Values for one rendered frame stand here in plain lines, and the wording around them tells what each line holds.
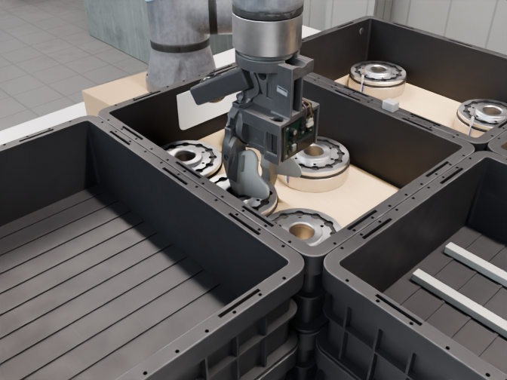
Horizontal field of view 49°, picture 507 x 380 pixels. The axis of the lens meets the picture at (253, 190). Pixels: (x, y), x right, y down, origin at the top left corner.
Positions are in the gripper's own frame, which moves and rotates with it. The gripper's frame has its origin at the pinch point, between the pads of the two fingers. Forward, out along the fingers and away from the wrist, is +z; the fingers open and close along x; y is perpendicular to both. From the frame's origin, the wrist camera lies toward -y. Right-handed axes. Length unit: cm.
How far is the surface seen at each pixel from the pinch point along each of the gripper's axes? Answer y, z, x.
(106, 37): -256, 82, 141
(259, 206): 4.0, -1.0, -3.2
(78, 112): -63, 15, 11
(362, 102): 4.7, -8.0, 17.1
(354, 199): 9.7, 2.0, 9.6
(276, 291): 19.0, -7.8, -17.6
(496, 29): -48, 47, 218
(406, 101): -0.3, 2.1, 40.5
